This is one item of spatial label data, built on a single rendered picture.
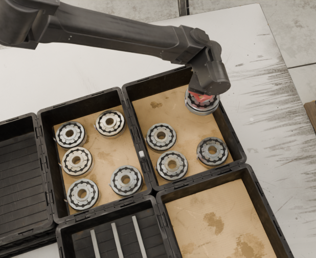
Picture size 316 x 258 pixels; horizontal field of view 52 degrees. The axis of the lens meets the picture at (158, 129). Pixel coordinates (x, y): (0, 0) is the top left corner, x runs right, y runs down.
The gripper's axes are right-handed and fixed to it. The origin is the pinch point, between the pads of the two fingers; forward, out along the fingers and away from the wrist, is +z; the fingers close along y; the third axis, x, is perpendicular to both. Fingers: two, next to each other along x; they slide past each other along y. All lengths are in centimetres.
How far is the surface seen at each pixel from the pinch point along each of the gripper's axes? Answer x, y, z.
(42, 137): 45, -26, 14
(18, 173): 52, -38, 24
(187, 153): 0.0, -10.6, 22.2
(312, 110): -53, 66, 88
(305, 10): -36, 159, 102
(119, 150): 22.5, -17.6, 23.0
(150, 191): 5.3, -29.5, 12.7
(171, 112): 10.8, 2.2, 22.4
